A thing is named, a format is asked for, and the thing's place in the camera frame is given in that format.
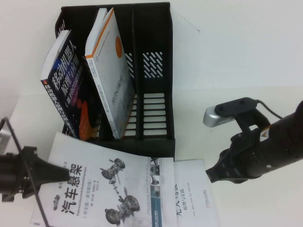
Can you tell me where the black right camera cable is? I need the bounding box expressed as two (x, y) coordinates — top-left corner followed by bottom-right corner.
(256, 100), (285, 119)

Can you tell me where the white orange-trimmed ROS book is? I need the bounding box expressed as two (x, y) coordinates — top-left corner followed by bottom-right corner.
(84, 7), (136, 139)

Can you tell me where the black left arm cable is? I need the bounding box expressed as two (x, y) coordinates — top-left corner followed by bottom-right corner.
(0, 117), (50, 227)

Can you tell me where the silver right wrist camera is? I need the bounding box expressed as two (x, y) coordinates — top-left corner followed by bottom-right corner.
(203, 96), (260, 129)

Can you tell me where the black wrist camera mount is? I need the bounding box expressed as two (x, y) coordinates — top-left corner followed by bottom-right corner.
(236, 109), (271, 139)

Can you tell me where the white self-driving car book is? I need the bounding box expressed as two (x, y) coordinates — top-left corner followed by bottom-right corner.
(173, 158), (222, 227)

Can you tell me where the white car suspension book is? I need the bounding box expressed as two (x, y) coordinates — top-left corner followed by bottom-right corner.
(30, 131), (178, 227)

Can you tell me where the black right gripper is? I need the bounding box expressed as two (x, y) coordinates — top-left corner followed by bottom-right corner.
(205, 129), (264, 185)

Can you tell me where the black plastic book stand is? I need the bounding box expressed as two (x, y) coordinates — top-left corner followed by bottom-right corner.
(54, 1), (176, 158)

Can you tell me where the dark blue robotics book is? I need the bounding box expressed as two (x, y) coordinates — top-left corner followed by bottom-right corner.
(40, 29), (100, 142)

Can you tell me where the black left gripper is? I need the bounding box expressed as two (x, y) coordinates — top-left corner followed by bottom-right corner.
(11, 146), (71, 199)

